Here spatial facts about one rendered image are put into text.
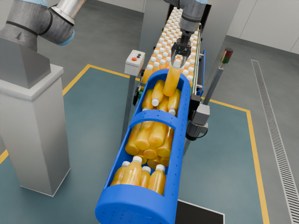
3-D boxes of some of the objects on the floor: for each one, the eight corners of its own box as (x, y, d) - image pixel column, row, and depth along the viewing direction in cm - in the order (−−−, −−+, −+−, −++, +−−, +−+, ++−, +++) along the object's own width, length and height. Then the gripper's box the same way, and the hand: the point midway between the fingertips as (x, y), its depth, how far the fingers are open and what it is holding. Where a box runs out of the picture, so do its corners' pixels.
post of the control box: (119, 150, 236) (131, 69, 170) (120, 147, 239) (132, 66, 173) (123, 151, 236) (135, 70, 170) (124, 148, 239) (137, 67, 173)
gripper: (174, 29, 101) (163, 69, 115) (199, 35, 101) (185, 75, 115) (176, 22, 108) (166, 62, 122) (200, 29, 107) (187, 67, 121)
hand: (177, 63), depth 120 cm, fingers closed on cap, 4 cm apart
